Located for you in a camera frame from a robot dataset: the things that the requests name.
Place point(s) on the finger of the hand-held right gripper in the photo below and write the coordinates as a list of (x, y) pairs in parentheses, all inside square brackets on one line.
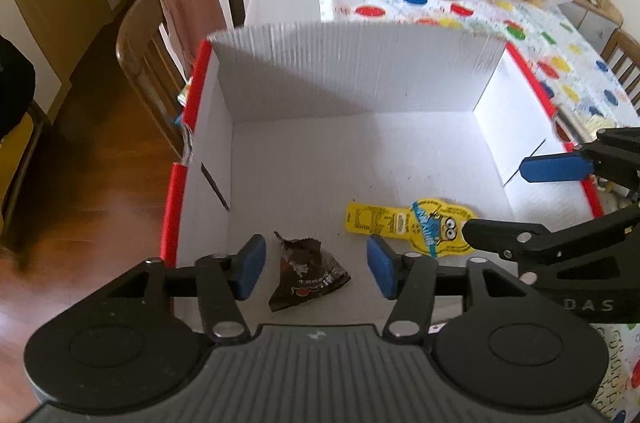
[(552, 168), (505, 235)]

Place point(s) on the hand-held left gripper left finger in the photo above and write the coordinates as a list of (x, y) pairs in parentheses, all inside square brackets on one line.
[(251, 264)]

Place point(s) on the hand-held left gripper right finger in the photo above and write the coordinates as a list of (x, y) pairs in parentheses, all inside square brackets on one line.
[(380, 267)]

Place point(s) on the yellow cartoon snack packet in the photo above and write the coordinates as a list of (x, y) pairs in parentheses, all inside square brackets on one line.
[(400, 223)]

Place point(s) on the dark brown snack wrapper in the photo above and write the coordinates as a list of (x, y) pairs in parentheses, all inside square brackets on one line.
[(305, 280)]

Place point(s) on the white cardboard box red outside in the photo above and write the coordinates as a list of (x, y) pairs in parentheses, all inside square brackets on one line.
[(350, 163)]

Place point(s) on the light wooden chair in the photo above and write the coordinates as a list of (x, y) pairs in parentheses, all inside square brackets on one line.
[(625, 58)]

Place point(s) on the balloon print tablecloth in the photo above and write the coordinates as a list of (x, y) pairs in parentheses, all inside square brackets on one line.
[(500, 20)]

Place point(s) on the pink cloth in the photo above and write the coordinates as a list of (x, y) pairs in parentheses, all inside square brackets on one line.
[(192, 3)]

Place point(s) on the dark cloth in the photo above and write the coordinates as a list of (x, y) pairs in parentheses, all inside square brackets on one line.
[(15, 88)]

